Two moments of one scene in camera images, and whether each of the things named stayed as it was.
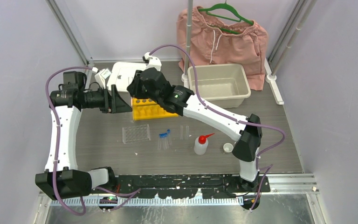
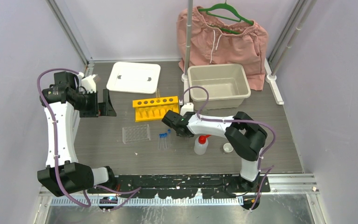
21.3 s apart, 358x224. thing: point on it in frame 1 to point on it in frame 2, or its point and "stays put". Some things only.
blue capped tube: (168, 131) stays put
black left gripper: (184, 186) stays put
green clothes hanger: (226, 6) stays put
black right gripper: (134, 88) to (189, 136)
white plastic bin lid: (121, 73) stays put
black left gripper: (113, 103) to (102, 108)
